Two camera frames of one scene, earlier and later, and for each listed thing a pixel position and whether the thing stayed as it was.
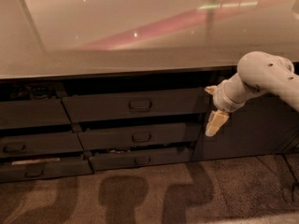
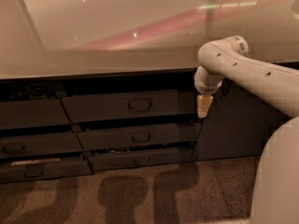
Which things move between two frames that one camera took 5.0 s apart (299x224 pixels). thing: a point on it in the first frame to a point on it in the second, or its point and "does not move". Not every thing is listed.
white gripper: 221,97 to 206,89
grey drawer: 137,105 does not move
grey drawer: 115,160 does not move
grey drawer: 41,144 does not move
